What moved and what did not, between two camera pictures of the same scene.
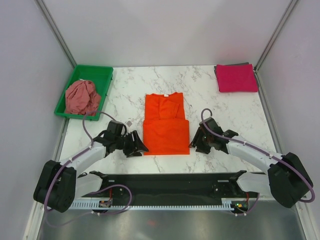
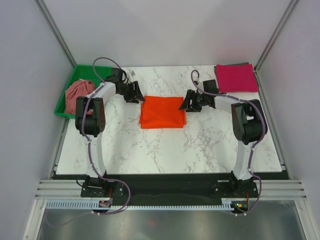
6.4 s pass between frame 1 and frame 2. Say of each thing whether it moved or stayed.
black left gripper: moved
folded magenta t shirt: stayed
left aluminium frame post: stayed
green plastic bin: stayed
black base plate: stayed
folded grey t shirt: stayed
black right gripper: moved
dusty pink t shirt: stayed
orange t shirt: moved
